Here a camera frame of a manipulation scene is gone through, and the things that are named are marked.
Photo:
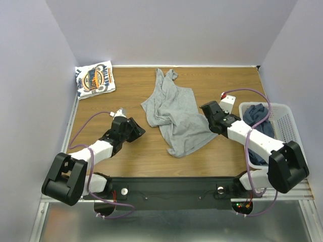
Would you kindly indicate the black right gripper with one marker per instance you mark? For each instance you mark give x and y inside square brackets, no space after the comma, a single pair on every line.
[208,111]

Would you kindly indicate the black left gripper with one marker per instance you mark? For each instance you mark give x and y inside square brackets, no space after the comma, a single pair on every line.
[137,130]

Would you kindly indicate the grey tank top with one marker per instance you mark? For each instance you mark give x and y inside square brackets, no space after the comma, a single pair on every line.
[174,110]

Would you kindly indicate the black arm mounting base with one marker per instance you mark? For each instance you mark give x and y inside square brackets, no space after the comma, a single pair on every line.
[171,192]

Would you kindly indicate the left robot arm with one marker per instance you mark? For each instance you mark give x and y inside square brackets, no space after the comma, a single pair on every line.
[66,178]

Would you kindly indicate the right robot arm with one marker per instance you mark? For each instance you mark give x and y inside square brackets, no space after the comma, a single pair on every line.
[286,164]

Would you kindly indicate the navy blue tank top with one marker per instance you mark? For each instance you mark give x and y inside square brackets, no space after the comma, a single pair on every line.
[251,116]

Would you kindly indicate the folded white printed tank top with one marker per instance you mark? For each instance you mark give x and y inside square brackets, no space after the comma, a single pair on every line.
[94,80]

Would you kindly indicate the white plastic laundry basket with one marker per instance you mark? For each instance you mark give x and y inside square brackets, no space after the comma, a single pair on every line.
[283,124]

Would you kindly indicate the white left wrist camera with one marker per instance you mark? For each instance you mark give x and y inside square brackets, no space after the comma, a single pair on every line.
[120,112]

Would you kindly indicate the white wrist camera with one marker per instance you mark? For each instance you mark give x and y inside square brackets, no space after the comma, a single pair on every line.
[227,102]
[120,112]

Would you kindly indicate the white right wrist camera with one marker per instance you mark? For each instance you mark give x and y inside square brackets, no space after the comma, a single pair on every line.
[227,102]

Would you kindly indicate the aluminium frame rail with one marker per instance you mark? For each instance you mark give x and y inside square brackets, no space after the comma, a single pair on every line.
[175,217]

